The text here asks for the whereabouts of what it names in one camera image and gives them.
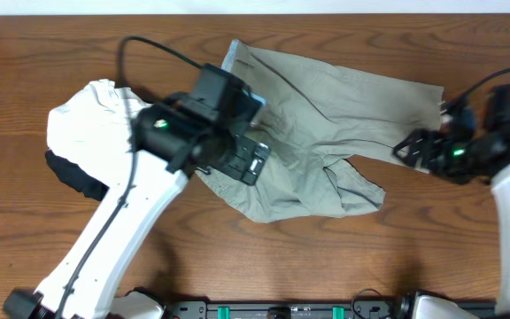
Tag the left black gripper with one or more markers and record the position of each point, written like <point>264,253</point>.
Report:
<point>246,158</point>

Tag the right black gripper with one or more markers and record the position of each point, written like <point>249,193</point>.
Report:
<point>429,160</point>

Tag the khaki green shorts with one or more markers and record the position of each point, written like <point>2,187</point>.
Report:
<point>316,117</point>

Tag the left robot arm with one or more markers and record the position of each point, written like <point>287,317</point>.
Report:
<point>168,142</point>

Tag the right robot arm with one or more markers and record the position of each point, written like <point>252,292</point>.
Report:
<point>500,190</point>

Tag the white crumpled garment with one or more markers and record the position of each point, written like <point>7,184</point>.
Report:
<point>91,130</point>

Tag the black garment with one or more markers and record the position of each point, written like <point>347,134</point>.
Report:
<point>73,176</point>

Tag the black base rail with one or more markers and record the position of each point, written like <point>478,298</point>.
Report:
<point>368,303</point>

